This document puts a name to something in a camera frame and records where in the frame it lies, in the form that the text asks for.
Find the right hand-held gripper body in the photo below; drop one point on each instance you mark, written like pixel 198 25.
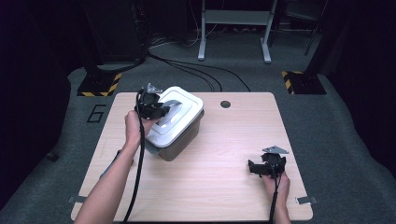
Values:
pixel 274 165

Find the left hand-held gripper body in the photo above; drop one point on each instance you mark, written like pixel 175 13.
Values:
pixel 148 105

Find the white lidded storage box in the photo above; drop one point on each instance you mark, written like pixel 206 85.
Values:
pixel 183 105

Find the person's right hand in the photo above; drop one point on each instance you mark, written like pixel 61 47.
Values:
pixel 280 188

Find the person's left hand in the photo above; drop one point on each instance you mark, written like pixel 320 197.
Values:
pixel 133 130

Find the black stand with striped base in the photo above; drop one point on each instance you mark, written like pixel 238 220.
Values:
pixel 306 83
pixel 99 84

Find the dark cabinet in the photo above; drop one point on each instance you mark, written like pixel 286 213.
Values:
pixel 118 28

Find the small black floor object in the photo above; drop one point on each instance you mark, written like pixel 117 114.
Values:
pixel 52 156

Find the dark curtain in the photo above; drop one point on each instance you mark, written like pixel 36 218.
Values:
pixel 28 93
pixel 367 77

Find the grey metal table bracket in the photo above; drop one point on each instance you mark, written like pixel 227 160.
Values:
pixel 306 200
pixel 76 199

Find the white metal frame stand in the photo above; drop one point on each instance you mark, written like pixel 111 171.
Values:
pixel 236 17

